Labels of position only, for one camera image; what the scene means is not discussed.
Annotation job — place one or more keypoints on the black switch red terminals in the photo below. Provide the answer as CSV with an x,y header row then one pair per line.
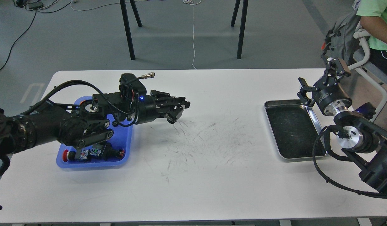
x,y
105,151

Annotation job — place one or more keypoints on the blue plastic tray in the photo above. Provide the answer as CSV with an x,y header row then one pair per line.
x,y
121,139

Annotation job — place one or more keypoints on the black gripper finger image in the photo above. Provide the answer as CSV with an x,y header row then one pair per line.
x,y
165,100
335,70
174,114
302,94

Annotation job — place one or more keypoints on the white frame chair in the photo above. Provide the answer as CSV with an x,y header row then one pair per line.
x,y
368,70

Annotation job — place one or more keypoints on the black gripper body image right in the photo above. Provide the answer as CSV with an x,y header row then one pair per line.
x,y
331,100

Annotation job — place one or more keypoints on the black table leg right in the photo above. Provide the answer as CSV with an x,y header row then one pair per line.
x,y
242,24

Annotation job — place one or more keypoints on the red push button switch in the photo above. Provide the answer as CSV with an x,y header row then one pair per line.
x,y
78,155

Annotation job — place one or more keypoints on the silver metal tray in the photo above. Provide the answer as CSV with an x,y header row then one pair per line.
x,y
294,127

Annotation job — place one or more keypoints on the person in green shirt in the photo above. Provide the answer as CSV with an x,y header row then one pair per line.
x,y
373,19

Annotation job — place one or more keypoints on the black table leg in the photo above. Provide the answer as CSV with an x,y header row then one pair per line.
x,y
127,25
242,24

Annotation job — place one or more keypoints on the black table leg left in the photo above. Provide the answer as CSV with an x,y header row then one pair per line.
x,y
127,25

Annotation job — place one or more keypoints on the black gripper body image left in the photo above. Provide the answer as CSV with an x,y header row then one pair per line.
x,y
150,108

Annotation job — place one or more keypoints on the grey backpack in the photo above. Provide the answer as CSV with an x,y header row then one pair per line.
x,y
339,41

